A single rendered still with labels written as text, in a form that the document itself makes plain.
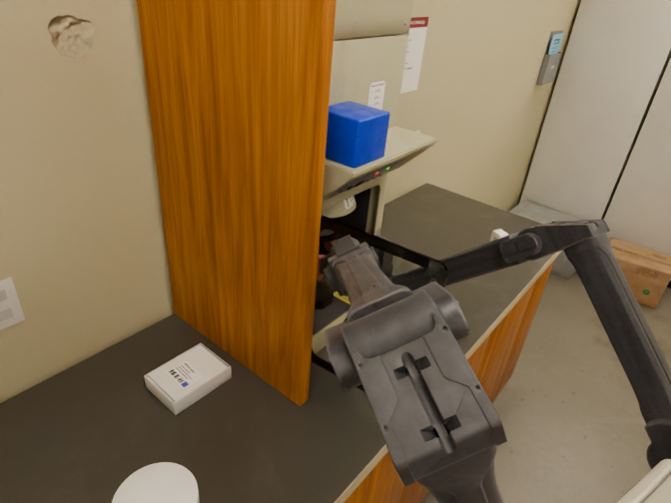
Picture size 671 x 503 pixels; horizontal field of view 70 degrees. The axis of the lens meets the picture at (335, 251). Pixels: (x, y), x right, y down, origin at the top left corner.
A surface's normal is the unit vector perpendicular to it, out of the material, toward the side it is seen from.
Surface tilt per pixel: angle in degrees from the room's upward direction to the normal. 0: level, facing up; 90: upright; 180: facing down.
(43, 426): 0
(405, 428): 31
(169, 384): 0
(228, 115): 90
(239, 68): 90
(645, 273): 86
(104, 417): 0
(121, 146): 90
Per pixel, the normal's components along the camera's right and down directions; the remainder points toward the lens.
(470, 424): -0.25, -0.55
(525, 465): 0.07, -0.85
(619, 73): -0.63, 0.36
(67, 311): 0.77, 0.38
